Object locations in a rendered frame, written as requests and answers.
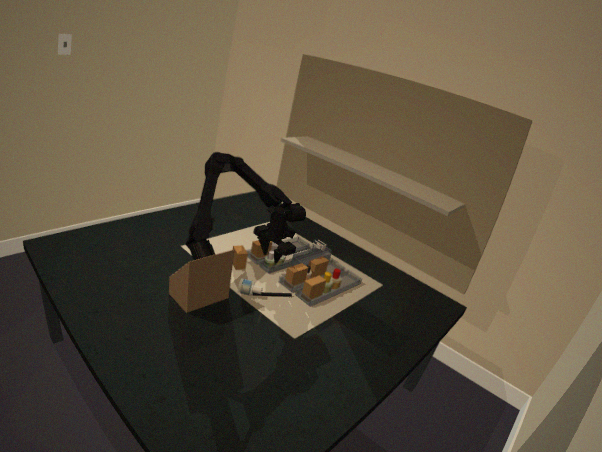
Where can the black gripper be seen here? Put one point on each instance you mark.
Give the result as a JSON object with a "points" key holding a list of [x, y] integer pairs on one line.
{"points": [[273, 233]]}

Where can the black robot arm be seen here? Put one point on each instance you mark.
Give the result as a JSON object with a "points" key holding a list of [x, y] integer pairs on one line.
{"points": [[270, 195]]}

